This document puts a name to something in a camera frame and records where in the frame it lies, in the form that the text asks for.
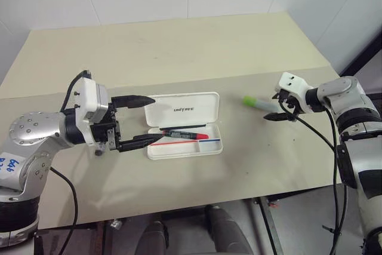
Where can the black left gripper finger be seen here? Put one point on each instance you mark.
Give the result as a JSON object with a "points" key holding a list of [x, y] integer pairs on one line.
{"points": [[134, 101], [140, 141]]}

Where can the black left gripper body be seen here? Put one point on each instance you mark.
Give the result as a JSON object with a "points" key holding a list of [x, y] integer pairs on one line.
{"points": [[103, 131]]}

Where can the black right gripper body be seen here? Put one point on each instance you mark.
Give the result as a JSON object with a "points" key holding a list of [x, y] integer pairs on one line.
{"points": [[294, 104]]}

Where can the green capped grey marker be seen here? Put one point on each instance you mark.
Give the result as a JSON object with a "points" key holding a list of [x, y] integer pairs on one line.
{"points": [[250, 100]]}

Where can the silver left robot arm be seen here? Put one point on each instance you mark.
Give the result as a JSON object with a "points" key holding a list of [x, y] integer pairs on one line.
{"points": [[44, 129]]}

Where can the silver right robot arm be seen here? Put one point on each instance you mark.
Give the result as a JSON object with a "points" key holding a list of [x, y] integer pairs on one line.
{"points": [[355, 111]]}

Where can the white plastic pencil case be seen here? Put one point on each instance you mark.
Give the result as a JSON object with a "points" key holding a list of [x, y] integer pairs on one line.
{"points": [[182, 108]]}

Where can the red marker with black body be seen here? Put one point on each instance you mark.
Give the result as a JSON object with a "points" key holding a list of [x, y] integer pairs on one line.
{"points": [[191, 134]]}

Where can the dark rounded shape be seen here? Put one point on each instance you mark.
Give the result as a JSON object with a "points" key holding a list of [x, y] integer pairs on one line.
{"points": [[224, 231], [155, 237]]}

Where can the white label with blue writing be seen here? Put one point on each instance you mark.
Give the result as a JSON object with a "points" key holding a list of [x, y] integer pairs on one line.
{"points": [[10, 168]]}

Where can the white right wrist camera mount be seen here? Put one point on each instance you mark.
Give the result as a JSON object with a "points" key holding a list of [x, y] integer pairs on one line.
{"points": [[292, 83]]}

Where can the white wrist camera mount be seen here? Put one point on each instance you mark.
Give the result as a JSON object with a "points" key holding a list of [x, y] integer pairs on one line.
{"points": [[292, 83], [86, 96]]}

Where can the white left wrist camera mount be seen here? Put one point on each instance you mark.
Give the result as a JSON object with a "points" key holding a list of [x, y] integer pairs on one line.
{"points": [[86, 96]]}

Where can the dark door frame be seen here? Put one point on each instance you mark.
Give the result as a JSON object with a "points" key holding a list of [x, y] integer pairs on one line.
{"points": [[362, 55]]}

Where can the black metal table frame bar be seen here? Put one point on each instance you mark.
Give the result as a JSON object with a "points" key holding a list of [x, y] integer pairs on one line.
{"points": [[270, 225]]}

